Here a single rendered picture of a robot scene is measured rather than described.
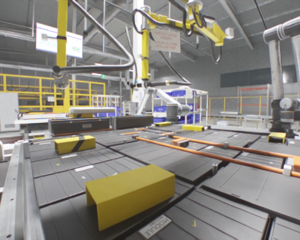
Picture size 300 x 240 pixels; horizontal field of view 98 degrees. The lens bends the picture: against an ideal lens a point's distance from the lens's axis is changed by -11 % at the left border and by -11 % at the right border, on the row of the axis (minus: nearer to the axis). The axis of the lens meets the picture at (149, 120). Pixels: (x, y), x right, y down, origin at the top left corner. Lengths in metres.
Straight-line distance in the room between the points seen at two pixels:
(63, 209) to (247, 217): 0.31
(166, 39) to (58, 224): 1.67
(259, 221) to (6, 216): 0.43
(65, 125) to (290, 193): 1.12
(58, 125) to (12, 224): 0.83
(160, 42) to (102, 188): 1.56
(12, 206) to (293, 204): 0.52
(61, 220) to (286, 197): 0.40
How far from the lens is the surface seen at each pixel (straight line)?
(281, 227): 0.31
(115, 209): 0.25
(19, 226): 0.34
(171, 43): 1.73
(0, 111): 9.62
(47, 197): 0.36
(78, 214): 0.30
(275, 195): 0.38
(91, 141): 0.67
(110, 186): 0.27
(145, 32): 1.63
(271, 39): 2.00
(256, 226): 0.30
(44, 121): 5.37
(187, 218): 0.28
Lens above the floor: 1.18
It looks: 5 degrees down
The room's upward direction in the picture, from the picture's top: straight up
